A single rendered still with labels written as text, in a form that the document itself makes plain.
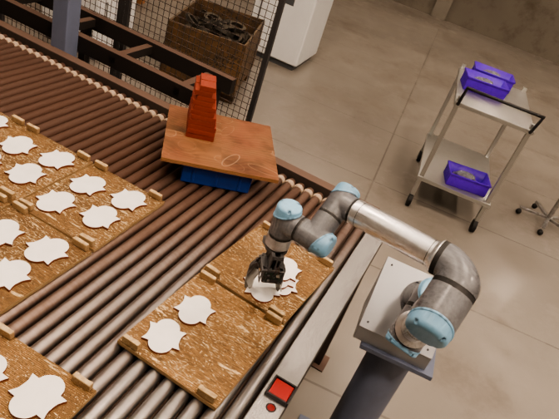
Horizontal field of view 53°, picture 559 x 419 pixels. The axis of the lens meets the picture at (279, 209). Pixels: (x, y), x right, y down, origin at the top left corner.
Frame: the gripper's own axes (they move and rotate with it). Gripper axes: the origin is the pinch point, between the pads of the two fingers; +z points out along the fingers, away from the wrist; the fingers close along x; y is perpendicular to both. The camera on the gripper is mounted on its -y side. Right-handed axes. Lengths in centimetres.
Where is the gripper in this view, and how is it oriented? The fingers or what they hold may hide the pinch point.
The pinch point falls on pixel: (261, 286)
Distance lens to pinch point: 183.0
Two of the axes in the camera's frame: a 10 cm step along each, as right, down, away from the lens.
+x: 9.7, 1.4, 2.2
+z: -2.4, 7.7, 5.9
